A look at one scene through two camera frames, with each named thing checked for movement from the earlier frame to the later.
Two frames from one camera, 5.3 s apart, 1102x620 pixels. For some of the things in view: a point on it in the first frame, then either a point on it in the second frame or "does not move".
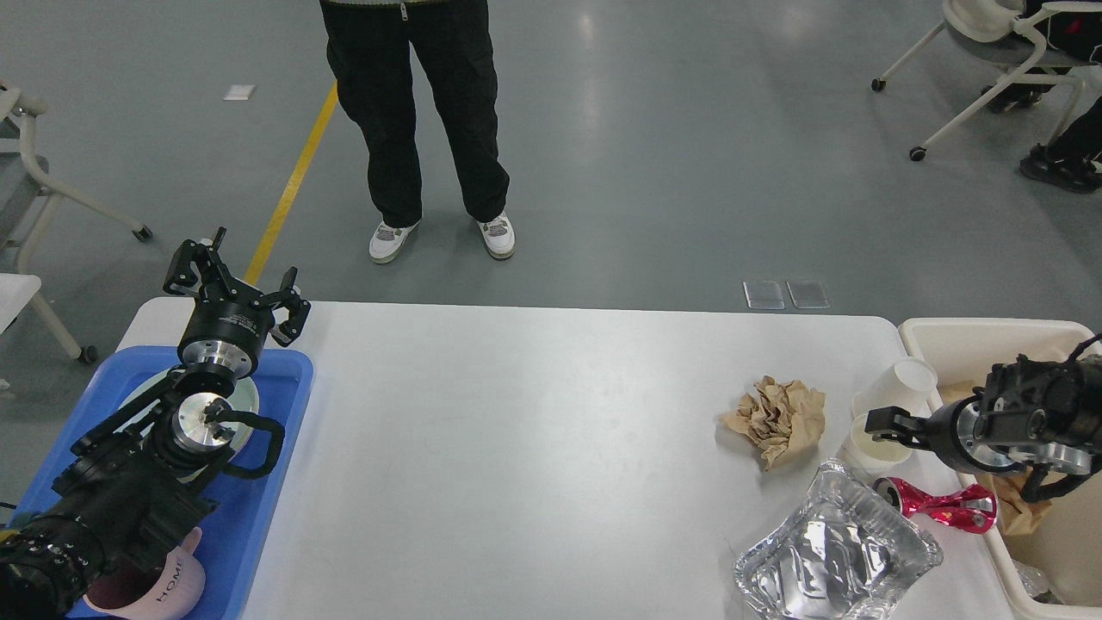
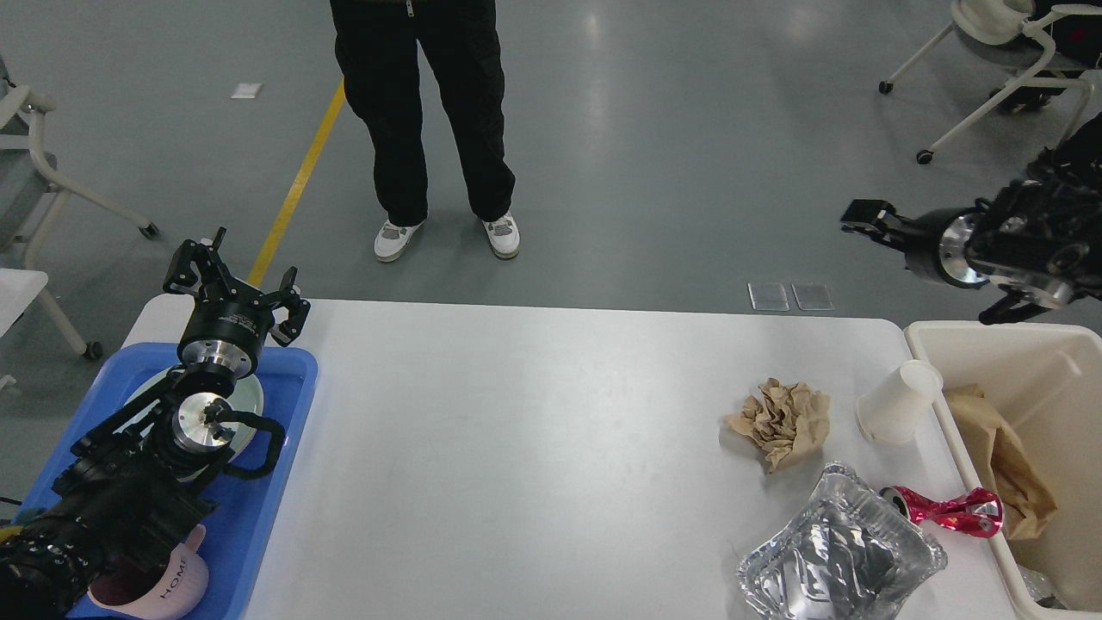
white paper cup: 906,386 does not move
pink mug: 128,588 does not move
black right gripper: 950,432 to 919,237
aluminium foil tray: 845,550 does not move
